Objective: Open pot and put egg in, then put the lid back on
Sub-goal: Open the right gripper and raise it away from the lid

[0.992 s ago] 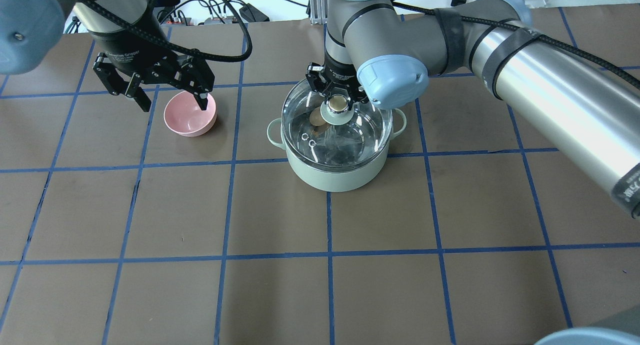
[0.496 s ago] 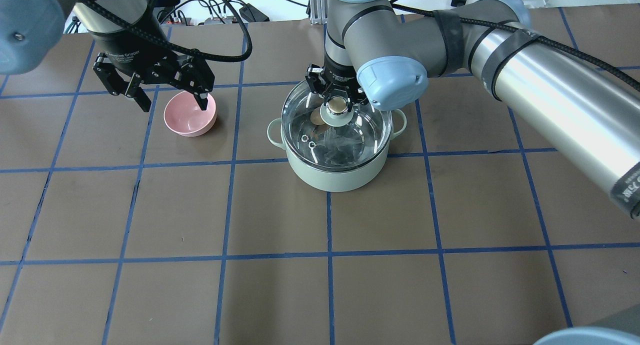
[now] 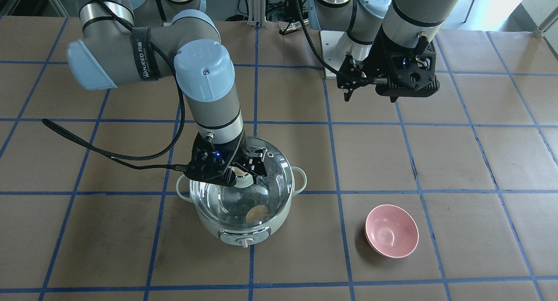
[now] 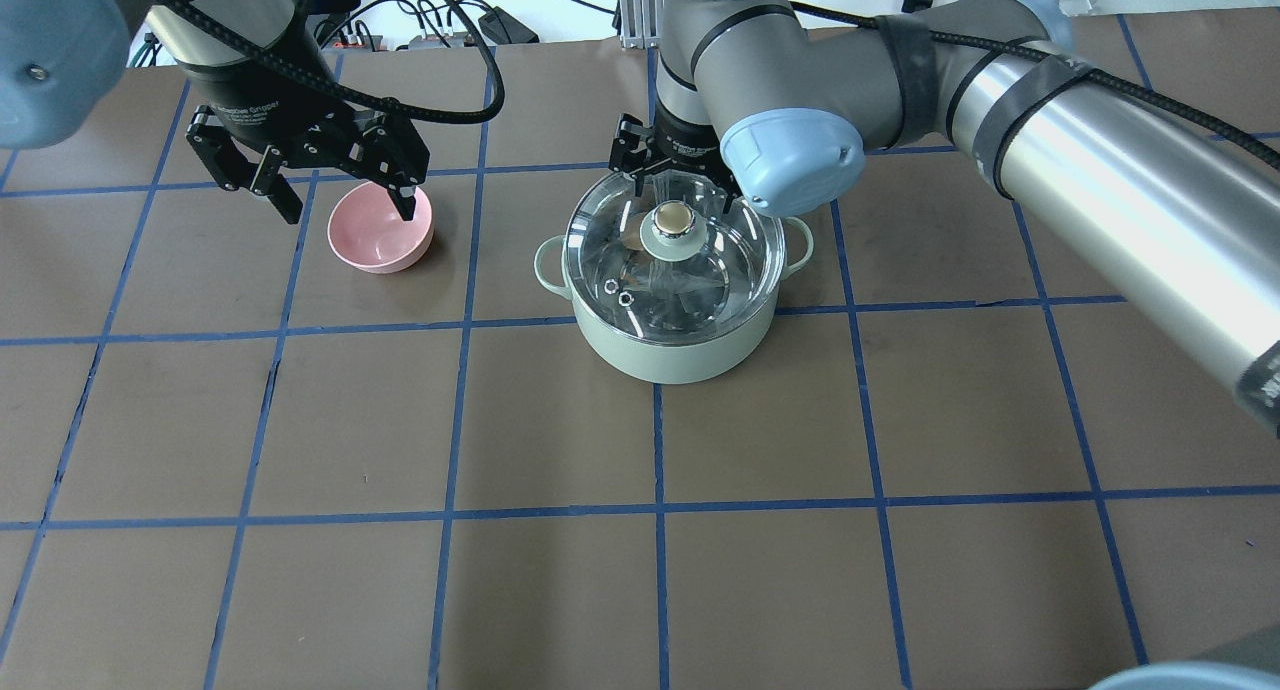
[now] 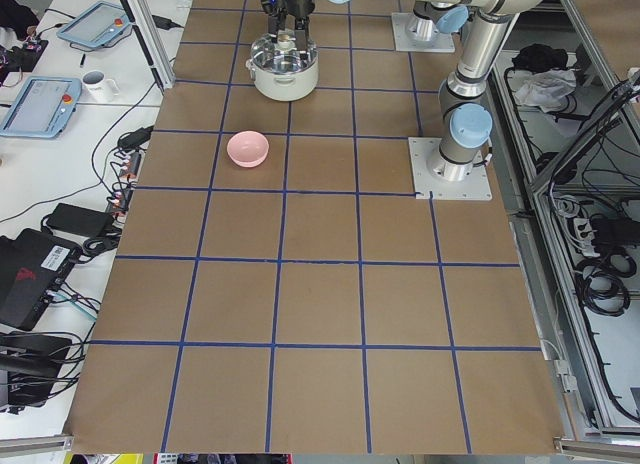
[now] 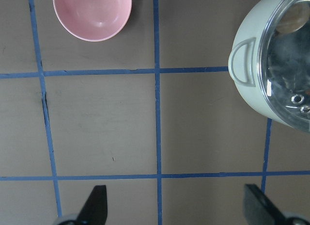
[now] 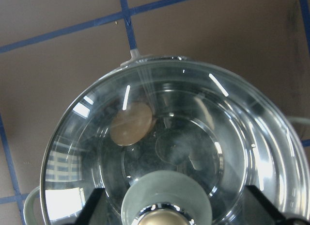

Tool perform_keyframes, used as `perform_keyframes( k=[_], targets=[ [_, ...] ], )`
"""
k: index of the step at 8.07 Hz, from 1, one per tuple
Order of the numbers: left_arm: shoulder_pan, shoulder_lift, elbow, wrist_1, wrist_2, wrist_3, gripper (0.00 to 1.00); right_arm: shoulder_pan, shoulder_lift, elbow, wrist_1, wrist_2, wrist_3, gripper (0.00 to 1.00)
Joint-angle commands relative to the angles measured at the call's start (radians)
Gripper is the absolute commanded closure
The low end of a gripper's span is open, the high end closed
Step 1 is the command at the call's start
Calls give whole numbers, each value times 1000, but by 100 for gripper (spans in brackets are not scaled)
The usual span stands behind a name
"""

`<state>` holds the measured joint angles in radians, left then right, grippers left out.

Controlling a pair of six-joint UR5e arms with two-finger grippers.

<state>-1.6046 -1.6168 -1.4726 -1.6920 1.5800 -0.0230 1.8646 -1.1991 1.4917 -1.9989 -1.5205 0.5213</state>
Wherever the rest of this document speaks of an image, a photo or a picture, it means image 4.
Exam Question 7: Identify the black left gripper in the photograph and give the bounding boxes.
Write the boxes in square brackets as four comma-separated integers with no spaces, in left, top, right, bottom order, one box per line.
[187,70,430,225]

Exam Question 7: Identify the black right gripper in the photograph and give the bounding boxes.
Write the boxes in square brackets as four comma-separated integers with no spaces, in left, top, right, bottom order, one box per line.
[609,105,742,219]

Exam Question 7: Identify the glass pot lid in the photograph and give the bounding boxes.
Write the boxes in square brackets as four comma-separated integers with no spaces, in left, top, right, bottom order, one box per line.
[561,170,794,347]

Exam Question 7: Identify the brown egg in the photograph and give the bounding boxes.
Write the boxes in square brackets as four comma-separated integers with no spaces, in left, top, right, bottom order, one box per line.
[620,228,645,252]

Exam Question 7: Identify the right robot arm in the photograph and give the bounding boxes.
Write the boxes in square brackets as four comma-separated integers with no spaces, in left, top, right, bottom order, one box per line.
[609,0,1279,431]

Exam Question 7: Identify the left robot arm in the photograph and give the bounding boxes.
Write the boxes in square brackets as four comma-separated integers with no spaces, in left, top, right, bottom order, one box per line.
[1,0,430,224]

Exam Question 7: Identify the mint green pot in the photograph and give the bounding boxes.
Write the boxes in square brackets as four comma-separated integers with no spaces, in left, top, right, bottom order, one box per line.
[532,170,815,385]

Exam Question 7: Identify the pink bowl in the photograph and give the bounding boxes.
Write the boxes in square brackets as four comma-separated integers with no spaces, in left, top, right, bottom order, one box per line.
[326,181,435,274]

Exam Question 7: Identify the black power adapter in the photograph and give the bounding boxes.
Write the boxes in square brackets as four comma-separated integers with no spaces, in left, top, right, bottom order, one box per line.
[477,6,541,46]

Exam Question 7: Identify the aluminium frame post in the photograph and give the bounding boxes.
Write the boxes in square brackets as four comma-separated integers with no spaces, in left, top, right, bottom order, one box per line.
[614,0,664,49]

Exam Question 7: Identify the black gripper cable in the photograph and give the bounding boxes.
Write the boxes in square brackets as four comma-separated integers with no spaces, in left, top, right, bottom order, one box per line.
[120,0,506,125]

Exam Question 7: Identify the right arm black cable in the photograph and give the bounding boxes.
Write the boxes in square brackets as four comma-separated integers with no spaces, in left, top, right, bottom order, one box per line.
[785,0,1280,172]

